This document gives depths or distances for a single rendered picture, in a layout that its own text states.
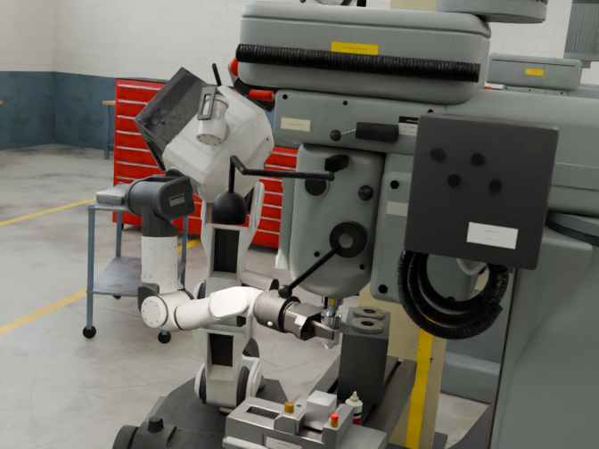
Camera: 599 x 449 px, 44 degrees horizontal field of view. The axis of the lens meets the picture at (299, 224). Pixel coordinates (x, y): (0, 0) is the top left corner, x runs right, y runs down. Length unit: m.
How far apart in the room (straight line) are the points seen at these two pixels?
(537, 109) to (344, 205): 0.40
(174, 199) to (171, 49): 10.13
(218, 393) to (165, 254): 0.77
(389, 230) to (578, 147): 0.36
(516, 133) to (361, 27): 0.41
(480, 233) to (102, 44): 11.64
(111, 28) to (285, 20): 11.11
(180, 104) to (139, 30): 10.28
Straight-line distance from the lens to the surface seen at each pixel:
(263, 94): 1.67
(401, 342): 3.45
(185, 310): 1.83
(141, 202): 1.88
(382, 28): 1.37
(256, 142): 1.91
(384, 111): 1.37
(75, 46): 12.88
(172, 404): 2.68
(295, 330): 1.59
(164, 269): 1.87
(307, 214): 1.46
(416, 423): 3.59
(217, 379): 2.46
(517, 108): 1.36
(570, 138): 1.35
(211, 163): 1.86
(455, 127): 1.10
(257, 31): 1.44
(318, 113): 1.41
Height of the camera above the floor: 1.79
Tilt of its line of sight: 13 degrees down
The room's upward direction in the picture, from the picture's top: 5 degrees clockwise
